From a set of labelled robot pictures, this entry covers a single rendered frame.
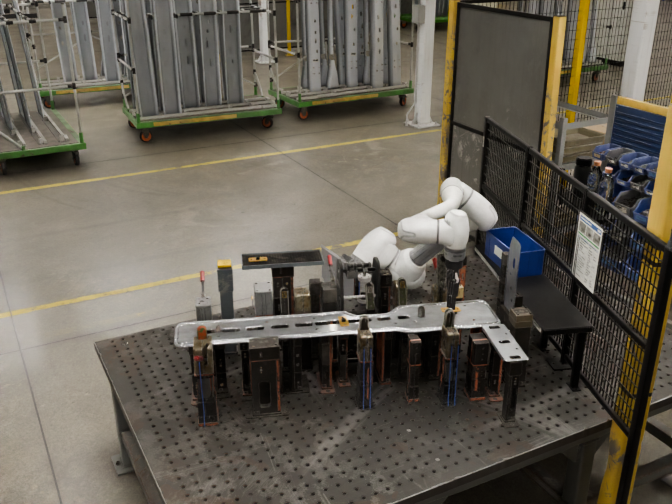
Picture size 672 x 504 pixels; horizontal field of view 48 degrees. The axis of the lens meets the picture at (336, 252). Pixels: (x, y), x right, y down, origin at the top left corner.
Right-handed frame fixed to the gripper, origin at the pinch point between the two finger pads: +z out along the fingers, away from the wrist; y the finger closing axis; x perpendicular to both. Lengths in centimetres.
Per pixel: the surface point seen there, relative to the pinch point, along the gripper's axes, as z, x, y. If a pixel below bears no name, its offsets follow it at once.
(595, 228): -37, 54, 14
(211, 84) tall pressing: 48, -106, -729
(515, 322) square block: 3.2, 23.1, 16.6
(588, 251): -25, 54, 11
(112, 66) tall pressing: 55, -254, -919
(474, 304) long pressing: 6.0, 13.0, -6.5
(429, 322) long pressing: 6.1, -11.1, 6.4
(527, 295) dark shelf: 2.9, 37.2, -5.8
